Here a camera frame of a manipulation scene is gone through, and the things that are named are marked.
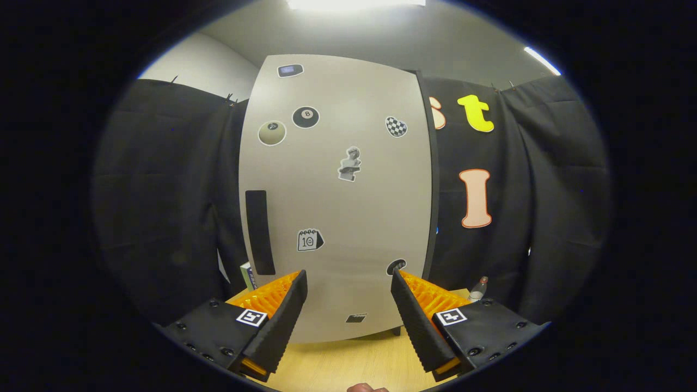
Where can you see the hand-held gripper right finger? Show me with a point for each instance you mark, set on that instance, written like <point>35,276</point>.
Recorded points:
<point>418,326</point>

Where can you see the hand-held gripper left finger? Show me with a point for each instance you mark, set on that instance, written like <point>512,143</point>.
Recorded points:
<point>282,326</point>

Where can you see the beige shoe cabinet door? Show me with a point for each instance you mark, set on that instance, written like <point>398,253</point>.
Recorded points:
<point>348,218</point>

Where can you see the dark grey shoe cabinet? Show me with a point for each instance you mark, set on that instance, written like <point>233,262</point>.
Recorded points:
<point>435,174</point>

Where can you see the small red capped bottle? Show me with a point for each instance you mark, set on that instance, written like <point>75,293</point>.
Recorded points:
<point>478,291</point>

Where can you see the narrow ceiling light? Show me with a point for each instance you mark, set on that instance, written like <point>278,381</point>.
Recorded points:
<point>542,60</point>

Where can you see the large ceiling light panel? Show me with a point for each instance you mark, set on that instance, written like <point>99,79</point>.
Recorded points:
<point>354,3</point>

